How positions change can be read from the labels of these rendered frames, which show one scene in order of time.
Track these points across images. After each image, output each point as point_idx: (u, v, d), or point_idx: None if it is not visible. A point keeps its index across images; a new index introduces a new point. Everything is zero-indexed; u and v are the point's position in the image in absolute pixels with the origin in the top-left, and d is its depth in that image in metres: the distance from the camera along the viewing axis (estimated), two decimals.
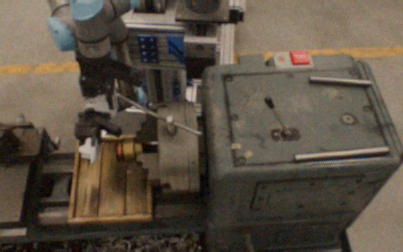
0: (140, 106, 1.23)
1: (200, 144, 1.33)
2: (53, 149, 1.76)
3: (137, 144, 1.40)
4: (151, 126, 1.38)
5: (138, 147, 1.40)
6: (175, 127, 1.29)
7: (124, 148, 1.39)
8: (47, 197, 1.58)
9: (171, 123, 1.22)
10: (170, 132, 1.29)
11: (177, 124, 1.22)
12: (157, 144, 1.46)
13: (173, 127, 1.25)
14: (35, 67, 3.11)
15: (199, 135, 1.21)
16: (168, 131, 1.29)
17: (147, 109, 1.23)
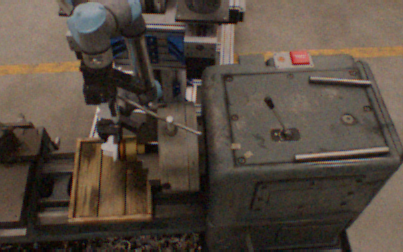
0: (140, 106, 1.23)
1: (200, 144, 1.33)
2: (53, 149, 1.76)
3: (139, 144, 1.41)
4: (151, 126, 1.38)
5: (140, 147, 1.40)
6: (175, 127, 1.29)
7: (126, 147, 1.39)
8: (47, 197, 1.58)
9: (171, 123, 1.22)
10: (170, 132, 1.29)
11: (177, 124, 1.22)
12: (157, 144, 1.46)
13: (173, 127, 1.25)
14: (35, 67, 3.11)
15: (199, 135, 1.21)
16: (168, 131, 1.29)
17: (147, 109, 1.23)
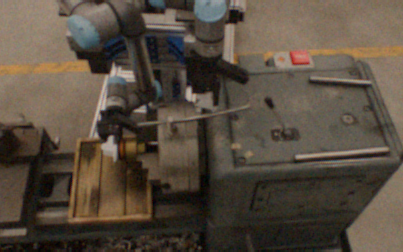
0: (203, 116, 1.22)
1: (200, 144, 1.33)
2: (53, 149, 1.76)
3: (139, 143, 1.41)
4: (151, 126, 1.38)
5: (140, 146, 1.40)
6: (169, 133, 1.28)
7: (126, 146, 1.39)
8: (47, 197, 1.58)
9: (167, 118, 1.22)
10: None
11: (162, 121, 1.22)
12: (157, 144, 1.46)
13: (167, 124, 1.25)
14: (35, 67, 3.11)
15: (137, 123, 1.22)
16: (174, 127, 1.29)
17: (196, 118, 1.22)
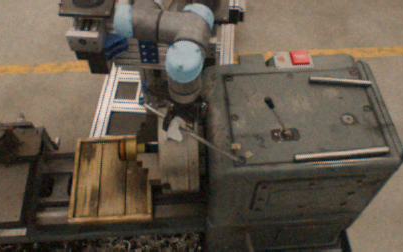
0: (197, 137, 1.19)
1: (200, 144, 1.33)
2: (53, 149, 1.76)
3: (139, 143, 1.41)
4: (151, 126, 1.38)
5: (140, 146, 1.40)
6: None
7: (126, 146, 1.39)
8: (47, 197, 1.58)
9: None
10: None
11: (164, 116, 1.23)
12: (157, 144, 1.46)
13: None
14: (35, 67, 3.11)
15: (146, 103, 1.25)
16: None
17: (191, 134, 1.20)
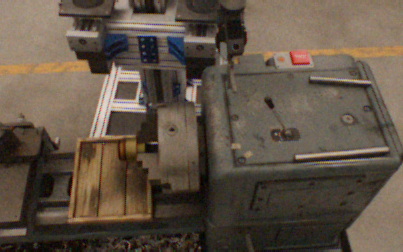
0: None
1: (200, 144, 1.33)
2: (53, 149, 1.76)
3: (139, 143, 1.41)
4: (151, 126, 1.38)
5: (140, 146, 1.40)
6: (167, 131, 1.29)
7: (126, 146, 1.39)
8: (47, 197, 1.58)
9: (228, 67, 1.23)
10: (173, 127, 1.29)
11: (231, 72, 1.23)
12: (157, 144, 1.46)
13: (229, 76, 1.26)
14: (35, 67, 3.11)
15: (232, 91, 1.19)
16: (175, 129, 1.29)
17: None
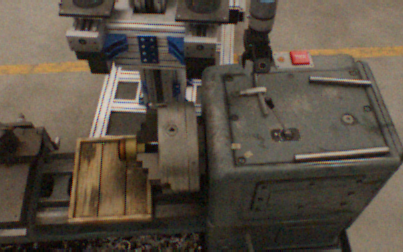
0: None
1: (200, 144, 1.33)
2: (53, 149, 1.76)
3: (139, 143, 1.41)
4: (151, 126, 1.38)
5: (140, 146, 1.40)
6: (167, 131, 1.29)
7: (126, 146, 1.39)
8: (47, 197, 1.58)
9: (262, 90, 1.33)
10: (173, 127, 1.29)
11: (262, 96, 1.32)
12: (157, 144, 1.46)
13: (251, 93, 1.33)
14: (35, 67, 3.11)
15: (267, 113, 1.28)
16: (175, 129, 1.29)
17: (257, 74, 1.39)
